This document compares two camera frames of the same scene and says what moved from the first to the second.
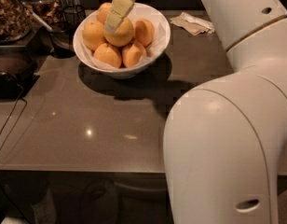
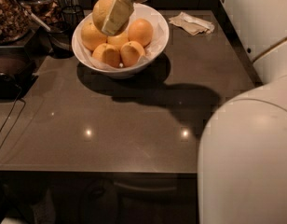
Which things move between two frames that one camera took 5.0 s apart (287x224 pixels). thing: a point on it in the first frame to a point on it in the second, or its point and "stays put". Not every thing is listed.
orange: [108, 54] stays put
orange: [122, 35] to [100, 12]
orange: [144, 32] stays put
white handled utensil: [33, 14] stays put
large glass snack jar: [12, 22] stays put
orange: [102, 11] to [118, 40]
